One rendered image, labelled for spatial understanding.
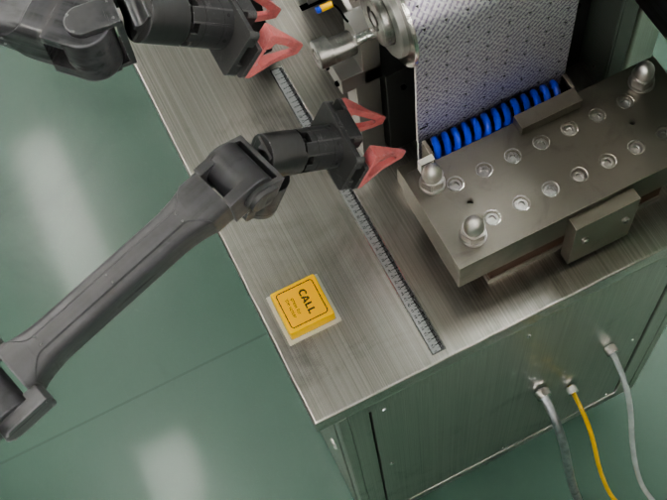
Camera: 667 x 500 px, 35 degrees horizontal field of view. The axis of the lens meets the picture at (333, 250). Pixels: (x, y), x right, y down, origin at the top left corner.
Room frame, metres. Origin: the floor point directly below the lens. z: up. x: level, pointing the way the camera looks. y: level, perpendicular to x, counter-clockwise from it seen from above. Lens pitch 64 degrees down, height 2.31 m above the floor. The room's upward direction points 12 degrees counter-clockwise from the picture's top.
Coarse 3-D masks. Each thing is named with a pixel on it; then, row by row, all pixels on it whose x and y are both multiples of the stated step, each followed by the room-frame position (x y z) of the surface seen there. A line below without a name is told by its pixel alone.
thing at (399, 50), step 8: (384, 0) 0.79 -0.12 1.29; (392, 0) 0.78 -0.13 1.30; (392, 8) 0.78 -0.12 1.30; (392, 16) 0.77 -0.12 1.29; (400, 16) 0.77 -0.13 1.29; (400, 24) 0.76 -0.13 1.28; (400, 32) 0.76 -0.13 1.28; (400, 40) 0.76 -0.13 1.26; (408, 40) 0.75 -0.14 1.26; (392, 48) 0.78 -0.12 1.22; (400, 48) 0.76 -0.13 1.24; (408, 48) 0.75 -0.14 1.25; (400, 56) 0.76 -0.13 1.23
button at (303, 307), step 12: (312, 276) 0.63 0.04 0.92; (288, 288) 0.62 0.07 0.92; (300, 288) 0.61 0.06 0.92; (312, 288) 0.61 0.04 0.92; (276, 300) 0.60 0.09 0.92; (288, 300) 0.60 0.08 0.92; (300, 300) 0.60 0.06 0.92; (312, 300) 0.59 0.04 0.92; (324, 300) 0.59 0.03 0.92; (288, 312) 0.58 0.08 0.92; (300, 312) 0.58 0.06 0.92; (312, 312) 0.57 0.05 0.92; (324, 312) 0.57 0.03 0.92; (288, 324) 0.56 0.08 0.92; (300, 324) 0.56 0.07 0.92; (312, 324) 0.56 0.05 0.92
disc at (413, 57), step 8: (400, 0) 0.77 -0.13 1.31; (400, 8) 0.77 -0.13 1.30; (408, 16) 0.76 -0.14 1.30; (408, 24) 0.75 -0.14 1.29; (408, 32) 0.75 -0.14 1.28; (416, 40) 0.74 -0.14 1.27; (416, 48) 0.74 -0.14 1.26; (408, 56) 0.76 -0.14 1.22; (416, 56) 0.74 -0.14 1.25; (408, 64) 0.76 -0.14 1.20; (416, 64) 0.74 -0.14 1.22
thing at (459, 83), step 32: (576, 0) 0.81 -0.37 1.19; (512, 32) 0.79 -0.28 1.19; (544, 32) 0.80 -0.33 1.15; (448, 64) 0.76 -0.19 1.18; (480, 64) 0.77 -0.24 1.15; (512, 64) 0.79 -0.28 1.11; (544, 64) 0.80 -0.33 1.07; (416, 96) 0.75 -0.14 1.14; (448, 96) 0.76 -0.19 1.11; (480, 96) 0.78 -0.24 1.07; (512, 96) 0.79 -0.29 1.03; (416, 128) 0.75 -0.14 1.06; (448, 128) 0.76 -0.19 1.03
